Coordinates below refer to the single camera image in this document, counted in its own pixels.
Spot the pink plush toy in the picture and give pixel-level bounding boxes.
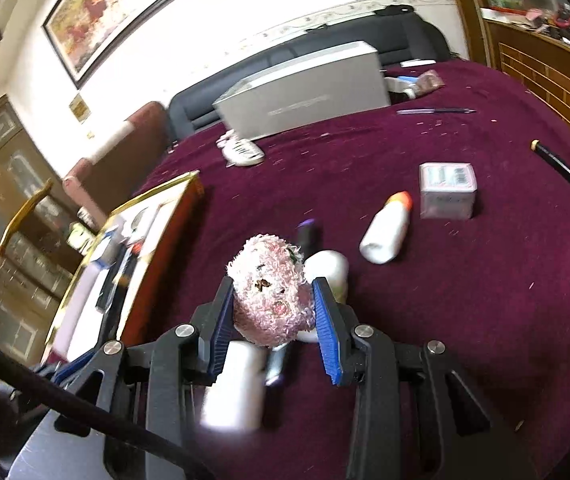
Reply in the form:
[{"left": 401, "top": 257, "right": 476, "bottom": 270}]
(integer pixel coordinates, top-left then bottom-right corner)
[{"left": 226, "top": 234, "right": 316, "bottom": 348}]

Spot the small white pink box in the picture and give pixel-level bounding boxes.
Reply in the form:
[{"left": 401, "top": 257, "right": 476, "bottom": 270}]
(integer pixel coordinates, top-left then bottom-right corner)
[{"left": 419, "top": 162, "right": 478, "bottom": 220}]

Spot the red brown armchair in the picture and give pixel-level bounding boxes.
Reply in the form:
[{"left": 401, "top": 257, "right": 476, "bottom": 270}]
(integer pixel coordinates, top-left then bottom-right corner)
[{"left": 62, "top": 101, "right": 171, "bottom": 231}]

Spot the black cable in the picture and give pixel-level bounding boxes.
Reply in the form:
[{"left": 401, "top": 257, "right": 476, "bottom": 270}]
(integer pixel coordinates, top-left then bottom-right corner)
[{"left": 0, "top": 327, "right": 216, "bottom": 480}]

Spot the black pen gold clip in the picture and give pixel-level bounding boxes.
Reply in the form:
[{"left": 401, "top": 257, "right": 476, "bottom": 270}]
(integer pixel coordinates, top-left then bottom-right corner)
[{"left": 96, "top": 245, "right": 138, "bottom": 313}]

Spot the black leather sofa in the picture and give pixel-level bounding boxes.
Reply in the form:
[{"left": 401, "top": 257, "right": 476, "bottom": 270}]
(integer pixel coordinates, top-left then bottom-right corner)
[{"left": 167, "top": 10, "right": 466, "bottom": 141}]

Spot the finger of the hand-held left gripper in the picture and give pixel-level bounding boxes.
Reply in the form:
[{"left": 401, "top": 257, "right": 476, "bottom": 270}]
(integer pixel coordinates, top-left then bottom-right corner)
[{"left": 32, "top": 347, "right": 100, "bottom": 386}]

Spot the white glue bottle orange cap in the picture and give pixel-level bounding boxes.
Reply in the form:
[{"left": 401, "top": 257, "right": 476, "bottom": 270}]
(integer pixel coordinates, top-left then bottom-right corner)
[{"left": 359, "top": 191, "right": 413, "bottom": 265}]

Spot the white key remote pink strap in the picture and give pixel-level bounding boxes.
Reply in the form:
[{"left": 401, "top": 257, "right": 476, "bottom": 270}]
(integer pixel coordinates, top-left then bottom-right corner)
[{"left": 216, "top": 130, "right": 266, "bottom": 167}]

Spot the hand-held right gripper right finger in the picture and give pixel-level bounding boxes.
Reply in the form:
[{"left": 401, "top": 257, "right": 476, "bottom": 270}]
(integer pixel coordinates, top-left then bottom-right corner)
[{"left": 311, "top": 276, "right": 536, "bottom": 480}]

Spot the black marker pink cap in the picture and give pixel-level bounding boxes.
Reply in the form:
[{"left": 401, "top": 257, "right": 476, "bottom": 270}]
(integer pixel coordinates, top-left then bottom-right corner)
[{"left": 295, "top": 219, "right": 322, "bottom": 261}]

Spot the white gold-rimmed box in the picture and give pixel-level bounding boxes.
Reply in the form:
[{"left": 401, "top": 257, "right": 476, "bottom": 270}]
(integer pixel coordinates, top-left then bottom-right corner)
[{"left": 45, "top": 170, "right": 203, "bottom": 366}]

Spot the white blue tube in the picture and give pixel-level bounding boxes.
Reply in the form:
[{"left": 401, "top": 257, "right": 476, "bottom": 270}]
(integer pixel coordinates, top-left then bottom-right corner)
[{"left": 385, "top": 75, "right": 423, "bottom": 101}]

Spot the framed wall painting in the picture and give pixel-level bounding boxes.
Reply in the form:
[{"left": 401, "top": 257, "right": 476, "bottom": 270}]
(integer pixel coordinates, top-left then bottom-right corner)
[{"left": 42, "top": 0, "right": 246, "bottom": 90}]

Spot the gold wall plaque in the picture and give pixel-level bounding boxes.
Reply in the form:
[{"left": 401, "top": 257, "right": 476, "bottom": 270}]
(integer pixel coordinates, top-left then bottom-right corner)
[{"left": 68, "top": 92, "right": 90, "bottom": 123}]

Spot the blue ballpoint pen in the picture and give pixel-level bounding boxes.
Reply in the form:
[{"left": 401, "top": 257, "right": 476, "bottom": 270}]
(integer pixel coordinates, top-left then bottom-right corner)
[{"left": 396, "top": 107, "right": 477, "bottom": 115}]

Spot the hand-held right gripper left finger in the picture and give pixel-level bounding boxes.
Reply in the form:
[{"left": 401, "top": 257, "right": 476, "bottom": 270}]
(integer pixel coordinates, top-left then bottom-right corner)
[{"left": 55, "top": 275, "right": 236, "bottom": 480}]

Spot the silver grey box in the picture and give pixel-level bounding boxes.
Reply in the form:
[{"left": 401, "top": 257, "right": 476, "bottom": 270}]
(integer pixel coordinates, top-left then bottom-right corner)
[{"left": 212, "top": 41, "right": 392, "bottom": 142}]

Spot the wooden chair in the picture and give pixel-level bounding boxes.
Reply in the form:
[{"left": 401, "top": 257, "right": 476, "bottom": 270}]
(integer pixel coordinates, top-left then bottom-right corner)
[{"left": 0, "top": 177, "right": 56, "bottom": 261}]

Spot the pink patterned packet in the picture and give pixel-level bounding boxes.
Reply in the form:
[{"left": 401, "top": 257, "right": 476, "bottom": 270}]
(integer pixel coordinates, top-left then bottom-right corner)
[{"left": 412, "top": 70, "right": 446, "bottom": 97}]

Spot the black bag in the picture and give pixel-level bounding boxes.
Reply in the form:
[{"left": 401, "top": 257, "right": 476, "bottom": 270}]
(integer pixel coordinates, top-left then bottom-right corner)
[{"left": 372, "top": 4, "right": 416, "bottom": 18}]

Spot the wooden counter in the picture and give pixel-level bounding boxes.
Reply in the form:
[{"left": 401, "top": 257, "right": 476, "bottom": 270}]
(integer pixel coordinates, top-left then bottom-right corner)
[{"left": 440, "top": 0, "right": 570, "bottom": 161}]

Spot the white bottle green label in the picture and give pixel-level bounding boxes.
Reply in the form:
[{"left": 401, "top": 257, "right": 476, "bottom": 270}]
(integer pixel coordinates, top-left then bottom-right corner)
[{"left": 297, "top": 250, "right": 350, "bottom": 343}]

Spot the white bottle red label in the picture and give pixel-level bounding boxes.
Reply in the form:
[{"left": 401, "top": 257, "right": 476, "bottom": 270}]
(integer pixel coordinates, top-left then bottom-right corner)
[{"left": 200, "top": 340, "right": 268, "bottom": 432}]

